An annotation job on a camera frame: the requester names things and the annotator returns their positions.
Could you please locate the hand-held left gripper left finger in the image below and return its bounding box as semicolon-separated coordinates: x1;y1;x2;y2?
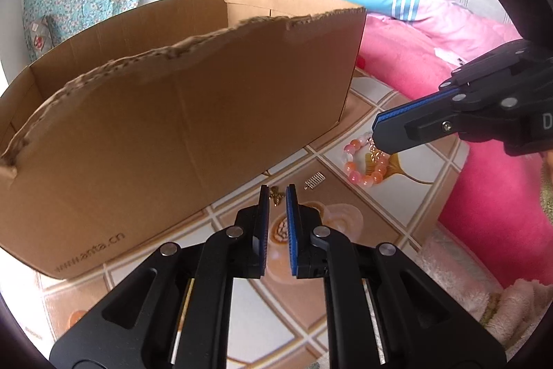
49;185;271;369

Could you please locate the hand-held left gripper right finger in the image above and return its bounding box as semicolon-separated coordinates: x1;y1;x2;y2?
285;184;506;369

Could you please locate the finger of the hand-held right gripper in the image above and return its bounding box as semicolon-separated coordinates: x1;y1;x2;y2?
375;39;536;122
372;84;541;156

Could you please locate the gold link charm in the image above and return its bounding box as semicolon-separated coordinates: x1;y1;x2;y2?
368;139;390;164

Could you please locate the orange pink bead bracelet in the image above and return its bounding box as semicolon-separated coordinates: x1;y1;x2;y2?
343;131;390;188

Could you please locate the brown cardboard box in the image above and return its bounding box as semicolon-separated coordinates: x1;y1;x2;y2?
0;0;367;280

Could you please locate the person's right hand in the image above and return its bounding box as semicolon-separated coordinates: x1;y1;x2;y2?
536;150;553;223

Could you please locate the pink floral blanket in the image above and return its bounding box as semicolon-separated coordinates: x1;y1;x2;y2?
354;0;553;289

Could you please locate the patterned rolled cushion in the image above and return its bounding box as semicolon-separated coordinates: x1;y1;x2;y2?
25;15;55;63

